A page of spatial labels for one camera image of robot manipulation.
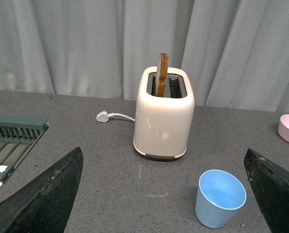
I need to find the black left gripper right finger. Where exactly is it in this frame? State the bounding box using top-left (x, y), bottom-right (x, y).
top-left (244, 149), bottom-right (289, 233)

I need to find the toasted bread slice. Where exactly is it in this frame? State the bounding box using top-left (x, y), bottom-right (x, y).
top-left (155, 53), bottom-right (169, 97)

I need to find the white toaster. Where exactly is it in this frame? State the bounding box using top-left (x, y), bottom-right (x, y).
top-left (133, 67), bottom-right (195, 159)

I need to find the green dish rack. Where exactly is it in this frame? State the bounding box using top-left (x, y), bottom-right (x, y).
top-left (0, 114), bottom-right (49, 190)

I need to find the grey curtain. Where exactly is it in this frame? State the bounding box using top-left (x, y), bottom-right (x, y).
top-left (0, 0), bottom-right (289, 112)

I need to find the white plug and cable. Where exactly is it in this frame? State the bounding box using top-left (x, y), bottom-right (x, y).
top-left (96, 110), bottom-right (136, 122)

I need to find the light blue cup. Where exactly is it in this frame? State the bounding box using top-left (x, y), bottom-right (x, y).
top-left (195, 169), bottom-right (247, 229)

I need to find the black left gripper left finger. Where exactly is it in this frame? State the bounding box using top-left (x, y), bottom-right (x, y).
top-left (0, 147), bottom-right (83, 233)

